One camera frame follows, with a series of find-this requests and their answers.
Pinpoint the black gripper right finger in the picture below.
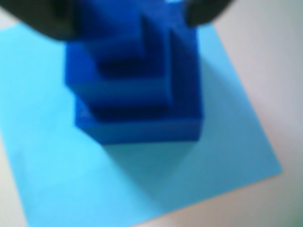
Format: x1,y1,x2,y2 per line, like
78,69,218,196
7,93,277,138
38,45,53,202
184,0,234,27

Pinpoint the tiny blue cube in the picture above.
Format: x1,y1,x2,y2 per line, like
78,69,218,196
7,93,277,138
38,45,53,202
75,0,157,76

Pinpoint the large blue cube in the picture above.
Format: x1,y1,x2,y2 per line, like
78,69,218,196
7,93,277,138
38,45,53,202
74,22,206,145

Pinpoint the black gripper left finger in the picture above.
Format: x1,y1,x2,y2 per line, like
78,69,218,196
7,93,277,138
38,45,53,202
0,0,80,43

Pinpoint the blue paper square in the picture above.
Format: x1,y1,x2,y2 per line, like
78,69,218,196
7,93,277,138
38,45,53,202
0,22,284,227

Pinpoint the small blue cube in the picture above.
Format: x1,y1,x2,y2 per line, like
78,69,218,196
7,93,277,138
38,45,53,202
64,14,172,108

